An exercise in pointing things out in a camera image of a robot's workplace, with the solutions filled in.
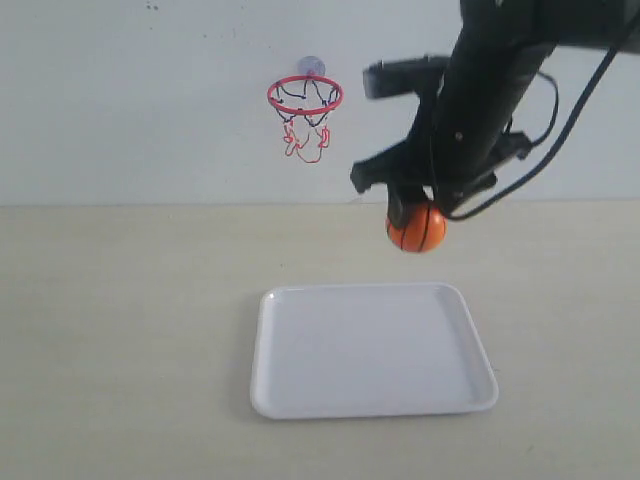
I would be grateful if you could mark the red mini basketball hoop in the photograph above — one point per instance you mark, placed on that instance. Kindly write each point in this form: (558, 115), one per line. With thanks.
(304, 104)

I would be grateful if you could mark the white plastic tray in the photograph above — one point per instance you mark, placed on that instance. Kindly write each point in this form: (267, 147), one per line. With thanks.
(368, 350)

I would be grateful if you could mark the small orange basketball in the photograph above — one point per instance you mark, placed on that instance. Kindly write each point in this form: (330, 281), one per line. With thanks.
(425, 228)

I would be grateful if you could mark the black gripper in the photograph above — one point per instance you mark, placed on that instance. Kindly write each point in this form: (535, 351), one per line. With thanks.
(420, 171)

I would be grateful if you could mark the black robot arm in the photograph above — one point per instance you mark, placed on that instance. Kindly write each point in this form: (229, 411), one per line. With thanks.
(461, 134)

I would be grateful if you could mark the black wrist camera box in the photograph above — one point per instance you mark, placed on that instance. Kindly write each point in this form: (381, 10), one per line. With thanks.
(386, 79)

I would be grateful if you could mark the clear suction cup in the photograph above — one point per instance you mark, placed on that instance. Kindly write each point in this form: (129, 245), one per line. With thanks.
(311, 66)

